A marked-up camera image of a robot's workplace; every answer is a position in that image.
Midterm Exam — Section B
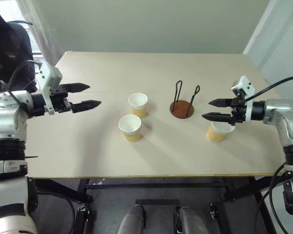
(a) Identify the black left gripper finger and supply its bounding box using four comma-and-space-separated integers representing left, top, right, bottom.
71, 99, 102, 114
63, 82, 91, 94

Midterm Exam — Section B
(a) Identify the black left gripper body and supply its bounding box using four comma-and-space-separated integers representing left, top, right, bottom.
49, 84, 73, 114

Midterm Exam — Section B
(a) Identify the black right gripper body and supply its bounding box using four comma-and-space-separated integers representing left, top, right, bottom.
230, 96, 248, 126

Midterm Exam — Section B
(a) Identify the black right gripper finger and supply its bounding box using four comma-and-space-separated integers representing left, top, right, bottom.
201, 112, 235, 126
208, 97, 235, 108

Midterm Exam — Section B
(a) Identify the white and tan paper cup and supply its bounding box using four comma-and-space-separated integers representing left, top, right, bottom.
206, 121, 235, 143
118, 114, 143, 143
127, 92, 148, 119

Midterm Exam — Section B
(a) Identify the window with blinds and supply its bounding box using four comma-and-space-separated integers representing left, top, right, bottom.
21, 9, 44, 60

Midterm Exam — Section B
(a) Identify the white sheer curtain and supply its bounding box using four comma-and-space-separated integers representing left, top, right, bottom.
16, 0, 65, 68

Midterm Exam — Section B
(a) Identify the black mesh office chair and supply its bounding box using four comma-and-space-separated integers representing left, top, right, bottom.
0, 0, 38, 95

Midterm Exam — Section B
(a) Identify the black flat floor strip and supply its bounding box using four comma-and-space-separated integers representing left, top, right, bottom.
135, 199, 180, 206

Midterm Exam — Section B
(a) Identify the dark grey rounded shape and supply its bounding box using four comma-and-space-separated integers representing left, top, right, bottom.
178, 206, 209, 234
116, 205, 147, 234

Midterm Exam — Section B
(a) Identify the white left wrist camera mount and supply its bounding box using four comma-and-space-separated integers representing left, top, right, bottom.
36, 61, 63, 116

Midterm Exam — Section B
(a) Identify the brown cup holder stand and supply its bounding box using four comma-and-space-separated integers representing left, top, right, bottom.
169, 80, 202, 120

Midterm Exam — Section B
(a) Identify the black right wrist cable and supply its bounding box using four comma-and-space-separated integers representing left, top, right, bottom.
244, 75, 293, 100

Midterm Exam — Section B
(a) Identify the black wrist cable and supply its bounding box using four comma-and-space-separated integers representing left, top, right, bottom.
244, 75, 293, 100
0, 59, 43, 108

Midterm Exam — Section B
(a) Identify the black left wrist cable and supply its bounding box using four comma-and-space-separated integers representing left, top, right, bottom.
0, 59, 43, 108

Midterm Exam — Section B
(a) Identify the black hanging robot cable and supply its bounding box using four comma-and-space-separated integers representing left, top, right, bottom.
255, 162, 288, 234

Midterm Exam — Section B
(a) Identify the black metal table frame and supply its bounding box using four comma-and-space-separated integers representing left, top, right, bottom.
35, 175, 285, 234

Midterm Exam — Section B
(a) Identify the black metal floor bracket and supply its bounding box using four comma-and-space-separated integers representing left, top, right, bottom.
209, 203, 223, 221
74, 209, 91, 234

